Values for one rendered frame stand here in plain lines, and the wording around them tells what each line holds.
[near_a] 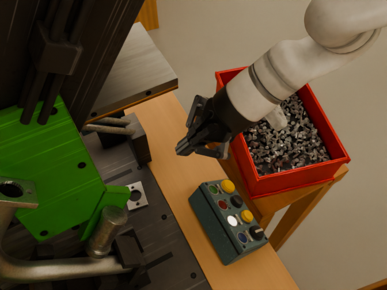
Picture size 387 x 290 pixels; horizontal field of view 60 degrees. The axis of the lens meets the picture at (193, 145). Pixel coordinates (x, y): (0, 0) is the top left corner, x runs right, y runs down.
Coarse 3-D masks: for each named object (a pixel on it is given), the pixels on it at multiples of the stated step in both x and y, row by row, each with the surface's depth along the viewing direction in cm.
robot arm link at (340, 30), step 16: (320, 0) 39; (336, 0) 38; (352, 0) 37; (368, 0) 36; (384, 0) 35; (304, 16) 41; (320, 16) 39; (336, 16) 38; (352, 16) 37; (368, 16) 36; (384, 16) 36; (320, 32) 39; (336, 32) 38; (352, 32) 37; (368, 32) 40; (336, 48) 41; (352, 48) 42
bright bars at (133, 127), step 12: (108, 120) 62; (120, 120) 64; (132, 120) 66; (108, 132) 61; (120, 132) 62; (132, 132) 64; (144, 132) 65; (132, 144) 66; (144, 144) 67; (144, 156) 71
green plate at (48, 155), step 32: (0, 128) 35; (32, 128) 37; (64, 128) 38; (0, 160) 37; (32, 160) 39; (64, 160) 41; (64, 192) 44; (96, 192) 47; (32, 224) 45; (64, 224) 48
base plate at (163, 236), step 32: (96, 160) 74; (128, 160) 74; (160, 192) 70; (128, 224) 66; (160, 224) 66; (160, 256) 63; (192, 256) 63; (0, 288) 60; (160, 288) 60; (192, 288) 60
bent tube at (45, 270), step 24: (0, 192) 36; (24, 192) 38; (0, 216) 37; (0, 240) 40; (0, 264) 42; (24, 264) 46; (48, 264) 48; (72, 264) 50; (96, 264) 52; (120, 264) 55
